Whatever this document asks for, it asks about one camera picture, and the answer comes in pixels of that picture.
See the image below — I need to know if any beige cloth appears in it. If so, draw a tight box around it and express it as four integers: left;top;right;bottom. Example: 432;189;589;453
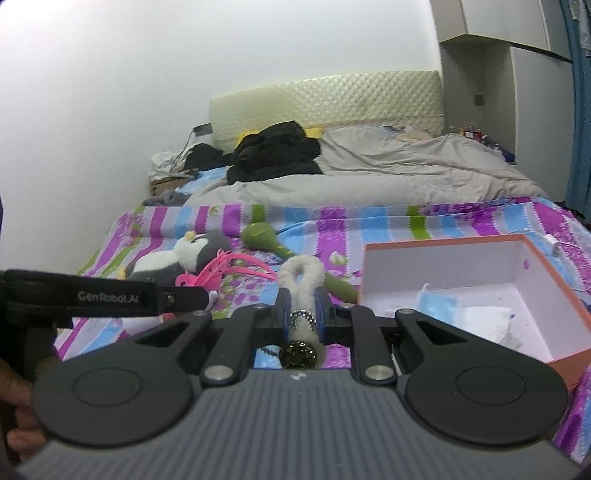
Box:
383;124;439;141

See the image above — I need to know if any light blue cloth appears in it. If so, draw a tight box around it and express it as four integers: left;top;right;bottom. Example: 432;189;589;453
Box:
178;167;232;195

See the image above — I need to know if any pink feather toy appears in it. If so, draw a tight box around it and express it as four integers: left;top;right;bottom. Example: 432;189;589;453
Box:
175;249;278;315

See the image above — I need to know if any white fluffy keychain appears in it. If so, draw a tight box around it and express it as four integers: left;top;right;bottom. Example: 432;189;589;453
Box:
263;256;326;370

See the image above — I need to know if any green embroidered plush toy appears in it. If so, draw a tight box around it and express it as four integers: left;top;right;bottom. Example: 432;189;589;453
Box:
241;222;296;259

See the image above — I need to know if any grey penguin plush toy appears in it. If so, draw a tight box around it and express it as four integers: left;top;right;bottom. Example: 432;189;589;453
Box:
117;231;232;282

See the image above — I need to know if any striped floral bed sheet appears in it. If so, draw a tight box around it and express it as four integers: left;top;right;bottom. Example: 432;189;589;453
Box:
53;196;591;467

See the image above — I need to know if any dark grey cloth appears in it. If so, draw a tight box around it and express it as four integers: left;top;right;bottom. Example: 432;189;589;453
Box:
142;190;190;207

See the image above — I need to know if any plain green plush toy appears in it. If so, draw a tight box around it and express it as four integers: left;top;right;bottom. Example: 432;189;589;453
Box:
323;270;360;305

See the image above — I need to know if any blue face mask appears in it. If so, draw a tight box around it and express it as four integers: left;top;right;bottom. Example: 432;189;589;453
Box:
416;282;467;319

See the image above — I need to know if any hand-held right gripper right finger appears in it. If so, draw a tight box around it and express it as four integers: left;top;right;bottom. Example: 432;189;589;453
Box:
315;285;462;386

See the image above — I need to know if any white crumpled cloth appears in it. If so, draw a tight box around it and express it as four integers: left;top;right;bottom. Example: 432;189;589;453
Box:
151;150;190;178

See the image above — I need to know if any cream quilted headboard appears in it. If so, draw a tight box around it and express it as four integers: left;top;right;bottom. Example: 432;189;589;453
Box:
209;70;446;153

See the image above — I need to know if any white charging cable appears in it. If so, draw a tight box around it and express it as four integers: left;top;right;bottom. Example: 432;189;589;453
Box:
508;231;591;294

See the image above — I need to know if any black cable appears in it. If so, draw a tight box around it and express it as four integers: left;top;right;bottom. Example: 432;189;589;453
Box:
178;129;197;171

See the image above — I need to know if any person's left hand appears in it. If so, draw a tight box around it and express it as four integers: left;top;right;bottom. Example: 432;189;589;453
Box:
0;360;47;463

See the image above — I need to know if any yellow pillow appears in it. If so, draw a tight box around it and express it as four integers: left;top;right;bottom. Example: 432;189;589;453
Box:
235;127;321;144

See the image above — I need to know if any blue curtain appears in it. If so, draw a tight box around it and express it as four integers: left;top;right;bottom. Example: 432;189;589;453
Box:
558;0;591;217

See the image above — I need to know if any white tissue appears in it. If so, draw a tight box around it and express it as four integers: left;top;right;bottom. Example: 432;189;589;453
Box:
462;305;525;349

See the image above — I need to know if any grey duvet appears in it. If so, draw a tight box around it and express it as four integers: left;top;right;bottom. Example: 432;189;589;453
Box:
185;124;550;208

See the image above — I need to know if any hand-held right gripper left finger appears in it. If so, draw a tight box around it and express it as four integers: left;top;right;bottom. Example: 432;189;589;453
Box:
134;287;293;388

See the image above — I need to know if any pink cardboard box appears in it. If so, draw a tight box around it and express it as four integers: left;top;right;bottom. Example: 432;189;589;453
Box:
358;234;591;391

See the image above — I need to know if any grey wardrobe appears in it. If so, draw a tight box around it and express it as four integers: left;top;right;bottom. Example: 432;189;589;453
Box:
429;0;575;195

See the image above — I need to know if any black clothing pile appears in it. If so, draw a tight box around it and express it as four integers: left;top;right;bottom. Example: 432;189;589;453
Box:
226;121;324;184

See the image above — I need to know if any black cloth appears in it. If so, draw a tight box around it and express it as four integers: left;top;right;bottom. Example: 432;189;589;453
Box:
184;143;234;172

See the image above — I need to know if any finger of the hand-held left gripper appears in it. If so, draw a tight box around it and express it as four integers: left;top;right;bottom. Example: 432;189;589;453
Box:
161;286;209;312

